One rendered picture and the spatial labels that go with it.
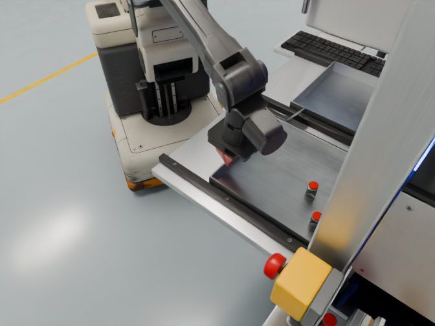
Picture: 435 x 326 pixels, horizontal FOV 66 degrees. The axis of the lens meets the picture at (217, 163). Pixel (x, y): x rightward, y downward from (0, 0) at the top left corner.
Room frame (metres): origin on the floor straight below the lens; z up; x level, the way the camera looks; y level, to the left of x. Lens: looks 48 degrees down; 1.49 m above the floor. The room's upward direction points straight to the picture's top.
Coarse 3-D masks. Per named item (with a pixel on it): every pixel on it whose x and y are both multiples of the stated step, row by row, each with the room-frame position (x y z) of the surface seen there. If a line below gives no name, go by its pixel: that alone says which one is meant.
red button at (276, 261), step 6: (270, 258) 0.23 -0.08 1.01; (276, 258) 0.23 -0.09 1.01; (282, 258) 0.23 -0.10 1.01; (270, 264) 0.22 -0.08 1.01; (276, 264) 0.22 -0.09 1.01; (282, 264) 0.22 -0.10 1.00; (264, 270) 0.22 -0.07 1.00; (270, 270) 0.21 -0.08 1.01; (276, 270) 0.21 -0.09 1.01; (270, 276) 0.21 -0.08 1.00; (276, 276) 0.22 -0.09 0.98
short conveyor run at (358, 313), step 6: (354, 312) 0.18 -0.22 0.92; (360, 312) 0.18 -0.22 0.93; (348, 318) 0.18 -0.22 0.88; (354, 318) 0.17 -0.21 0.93; (360, 318) 0.17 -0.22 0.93; (366, 318) 0.17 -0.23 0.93; (378, 318) 0.16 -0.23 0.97; (348, 324) 0.16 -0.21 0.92; (354, 324) 0.16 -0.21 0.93; (360, 324) 0.16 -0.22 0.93; (366, 324) 0.16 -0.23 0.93; (372, 324) 0.16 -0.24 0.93; (378, 324) 0.15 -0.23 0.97
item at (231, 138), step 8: (224, 120) 0.54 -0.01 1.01; (216, 128) 0.52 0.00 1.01; (224, 128) 0.49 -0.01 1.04; (232, 128) 0.48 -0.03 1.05; (216, 136) 0.50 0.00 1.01; (224, 136) 0.49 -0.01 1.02; (232, 136) 0.47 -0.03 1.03; (240, 136) 0.47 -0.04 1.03; (224, 144) 0.48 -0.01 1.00; (232, 144) 0.47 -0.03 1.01; (240, 144) 0.47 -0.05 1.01; (248, 144) 0.48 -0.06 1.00; (240, 152) 0.46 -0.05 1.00; (248, 152) 0.46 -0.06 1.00
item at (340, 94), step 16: (336, 64) 0.92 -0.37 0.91; (320, 80) 0.87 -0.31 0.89; (336, 80) 0.88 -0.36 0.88; (352, 80) 0.88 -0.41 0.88; (368, 80) 0.85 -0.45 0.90; (304, 96) 0.79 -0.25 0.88; (320, 96) 0.80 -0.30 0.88; (336, 96) 0.80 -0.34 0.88; (352, 96) 0.80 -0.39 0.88; (368, 96) 0.80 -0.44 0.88; (304, 112) 0.70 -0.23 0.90; (320, 112) 0.73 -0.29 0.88; (336, 112) 0.73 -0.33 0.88; (352, 112) 0.73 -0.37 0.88; (336, 128) 0.64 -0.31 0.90; (352, 128) 0.66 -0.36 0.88
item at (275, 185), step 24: (288, 144) 0.60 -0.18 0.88; (312, 144) 0.59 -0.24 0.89; (240, 168) 0.52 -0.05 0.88; (264, 168) 0.52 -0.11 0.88; (288, 168) 0.52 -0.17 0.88; (312, 168) 0.52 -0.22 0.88; (336, 168) 0.52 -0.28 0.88; (240, 192) 0.45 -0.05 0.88; (264, 192) 0.45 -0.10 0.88; (288, 192) 0.45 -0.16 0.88; (264, 216) 0.38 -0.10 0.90; (288, 216) 0.39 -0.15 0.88
